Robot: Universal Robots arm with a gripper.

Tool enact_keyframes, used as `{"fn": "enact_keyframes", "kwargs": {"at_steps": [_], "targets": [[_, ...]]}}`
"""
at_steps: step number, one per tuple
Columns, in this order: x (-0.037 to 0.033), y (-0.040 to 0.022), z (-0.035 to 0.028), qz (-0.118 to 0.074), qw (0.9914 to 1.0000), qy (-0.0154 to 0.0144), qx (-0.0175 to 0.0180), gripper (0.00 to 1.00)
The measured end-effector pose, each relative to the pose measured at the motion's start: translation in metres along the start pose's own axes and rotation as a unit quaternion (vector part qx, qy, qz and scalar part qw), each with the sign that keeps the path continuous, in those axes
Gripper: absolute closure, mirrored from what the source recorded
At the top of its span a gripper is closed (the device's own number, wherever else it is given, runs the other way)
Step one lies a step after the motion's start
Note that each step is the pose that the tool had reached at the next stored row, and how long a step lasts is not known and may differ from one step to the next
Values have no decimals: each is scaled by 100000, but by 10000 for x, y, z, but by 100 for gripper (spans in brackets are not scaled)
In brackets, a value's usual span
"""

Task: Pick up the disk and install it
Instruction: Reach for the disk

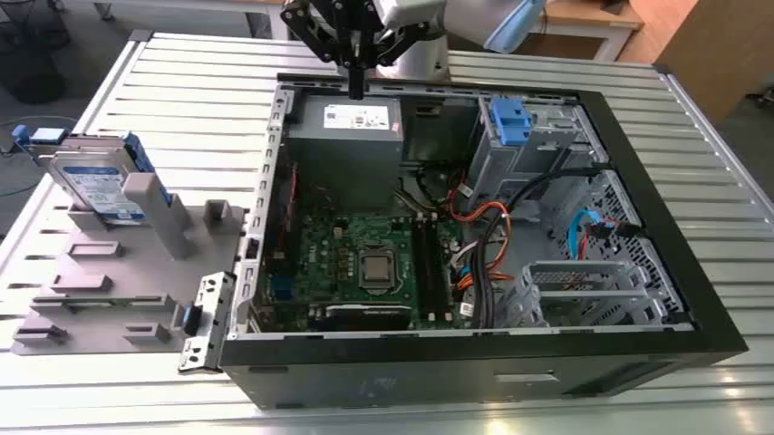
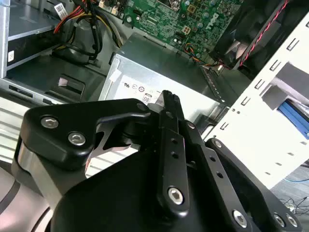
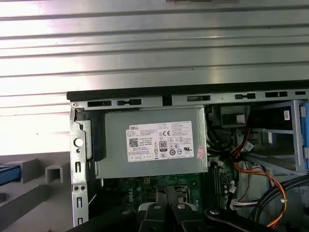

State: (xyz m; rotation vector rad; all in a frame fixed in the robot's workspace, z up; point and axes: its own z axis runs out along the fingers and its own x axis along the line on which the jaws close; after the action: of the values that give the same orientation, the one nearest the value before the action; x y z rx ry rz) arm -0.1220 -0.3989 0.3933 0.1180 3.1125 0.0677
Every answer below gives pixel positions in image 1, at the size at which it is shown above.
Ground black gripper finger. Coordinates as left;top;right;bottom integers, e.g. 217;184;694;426
279;2;359;100
356;22;437;100

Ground hard disk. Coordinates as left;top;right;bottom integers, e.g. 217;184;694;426
10;125;150;227

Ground power wire with black connector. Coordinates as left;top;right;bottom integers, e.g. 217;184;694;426
588;217;643;240

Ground metal disk bay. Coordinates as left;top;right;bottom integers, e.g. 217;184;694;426
503;259;690;330

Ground blue plastic drive latch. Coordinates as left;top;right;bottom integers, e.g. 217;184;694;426
489;98;535;148

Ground grey power supply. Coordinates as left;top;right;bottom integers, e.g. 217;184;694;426
283;92;405;214

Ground metal optical drive cage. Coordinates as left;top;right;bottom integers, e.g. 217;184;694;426
467;92;600;200

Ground wooden desk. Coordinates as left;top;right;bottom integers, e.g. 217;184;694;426
531;0;646;63

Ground CPU socket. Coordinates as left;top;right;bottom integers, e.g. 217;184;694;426
355;243;405;294

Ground green motherboard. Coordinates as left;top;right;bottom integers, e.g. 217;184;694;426
259;212;479;330

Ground black RAM slot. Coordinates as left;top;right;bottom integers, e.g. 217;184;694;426
409;215;437;322
425;215;455;322

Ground black office chair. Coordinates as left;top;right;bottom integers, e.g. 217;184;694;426
0;0;72;106

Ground silver CPU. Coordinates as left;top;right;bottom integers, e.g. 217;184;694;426
361;256;393;281

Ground wooden cabinet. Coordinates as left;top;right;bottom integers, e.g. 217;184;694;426
615;0;774;126

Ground black graphics card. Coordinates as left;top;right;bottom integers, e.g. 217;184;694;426
307;303;416;332

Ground grey parts rack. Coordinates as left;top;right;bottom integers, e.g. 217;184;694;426
9;130;249;359

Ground green RAM stick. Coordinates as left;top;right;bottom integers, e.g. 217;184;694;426
58;296;164;307

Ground black PC case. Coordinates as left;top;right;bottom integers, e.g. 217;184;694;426
217;71;751;411

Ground yellow black wire bundle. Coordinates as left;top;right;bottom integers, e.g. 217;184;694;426
392;188;440;217

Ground orange red yellow wire bundle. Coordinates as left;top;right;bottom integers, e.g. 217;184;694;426
449;201;515;294

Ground blue data wire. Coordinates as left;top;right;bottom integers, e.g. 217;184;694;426
567;208;621;263

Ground thick black cable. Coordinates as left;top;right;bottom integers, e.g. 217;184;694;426
480;166;607;328
472;166;607;328

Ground metal expansion slot bracket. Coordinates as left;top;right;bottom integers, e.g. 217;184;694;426
176;270;238;375

